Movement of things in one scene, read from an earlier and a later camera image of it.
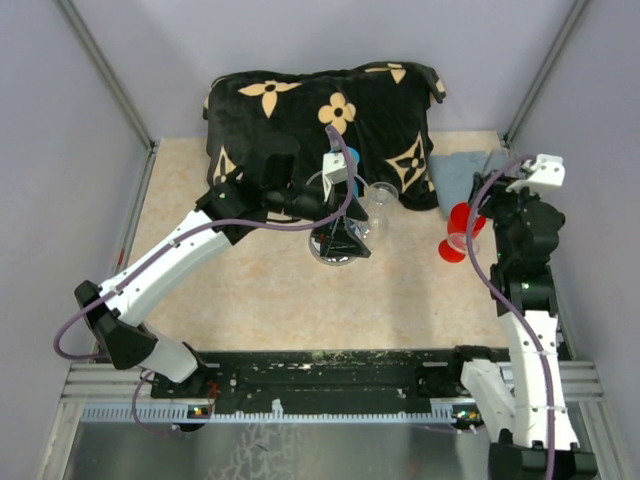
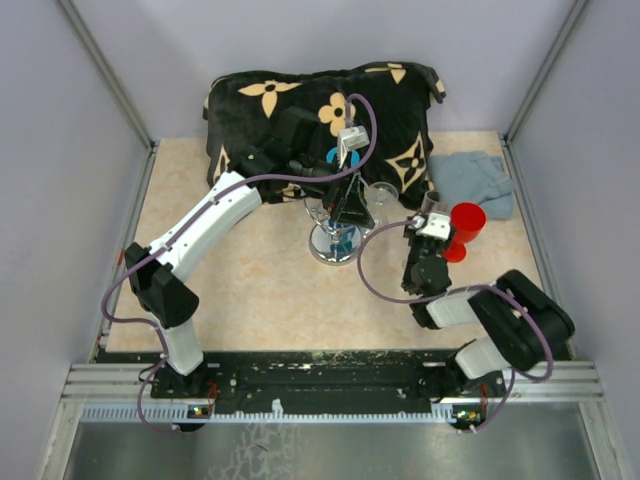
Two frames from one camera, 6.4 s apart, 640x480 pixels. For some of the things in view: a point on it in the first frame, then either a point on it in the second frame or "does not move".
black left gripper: (344, 241) → (355, 212)
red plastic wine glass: (454, 248) does not move
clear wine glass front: (459, 242) → (432, 203)
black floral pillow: (384, 109) does not move
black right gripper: (498, 190) → (411, 234)
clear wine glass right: (380, 194) does not move
